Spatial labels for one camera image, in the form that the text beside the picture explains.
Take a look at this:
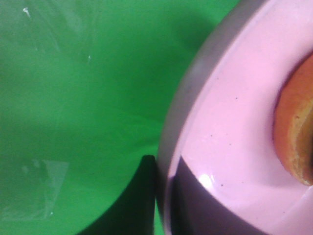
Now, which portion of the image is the pink plate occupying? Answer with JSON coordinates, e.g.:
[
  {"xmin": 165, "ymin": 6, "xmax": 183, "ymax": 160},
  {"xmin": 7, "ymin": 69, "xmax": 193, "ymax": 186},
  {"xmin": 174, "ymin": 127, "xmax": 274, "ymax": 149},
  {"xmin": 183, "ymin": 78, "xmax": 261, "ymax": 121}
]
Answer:
[{"xmin": 157, "ymin": 0, "xmax": 313, "ymax": 235}]

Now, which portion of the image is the burger with lettuce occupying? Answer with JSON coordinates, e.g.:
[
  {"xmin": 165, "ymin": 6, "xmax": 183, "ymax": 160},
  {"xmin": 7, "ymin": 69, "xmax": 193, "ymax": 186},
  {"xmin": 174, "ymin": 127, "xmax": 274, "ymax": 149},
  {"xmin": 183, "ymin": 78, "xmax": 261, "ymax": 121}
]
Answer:
[{"xmin": 273, "ymin": 56, "xmax": 313, "ymax": 186}]

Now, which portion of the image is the clear tape patch on cloth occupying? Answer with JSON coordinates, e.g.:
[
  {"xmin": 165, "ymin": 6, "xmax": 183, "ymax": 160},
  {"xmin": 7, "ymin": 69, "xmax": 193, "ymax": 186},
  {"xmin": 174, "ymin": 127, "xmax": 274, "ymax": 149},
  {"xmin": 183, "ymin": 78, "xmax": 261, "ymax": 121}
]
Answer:
[{"xmin": 0, "ymin": 157, "xmax": 69, "ymax": 222}]

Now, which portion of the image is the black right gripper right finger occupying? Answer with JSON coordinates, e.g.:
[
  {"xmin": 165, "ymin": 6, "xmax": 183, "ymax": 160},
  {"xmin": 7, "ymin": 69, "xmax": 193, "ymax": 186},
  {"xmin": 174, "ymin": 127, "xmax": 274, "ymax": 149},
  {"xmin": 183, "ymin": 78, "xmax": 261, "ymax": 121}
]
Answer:
[{"xmin": 168, "ymin": 156, "xmax": 238, "ymax": 235}]

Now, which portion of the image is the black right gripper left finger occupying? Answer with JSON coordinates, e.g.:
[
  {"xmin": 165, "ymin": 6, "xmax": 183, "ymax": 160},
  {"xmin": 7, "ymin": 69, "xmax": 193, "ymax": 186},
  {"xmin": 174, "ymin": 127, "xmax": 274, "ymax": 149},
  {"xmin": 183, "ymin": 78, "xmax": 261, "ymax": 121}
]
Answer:
[{"xmin": 79, "ymin": 155, "xmax": 157, "ymax": 235}]

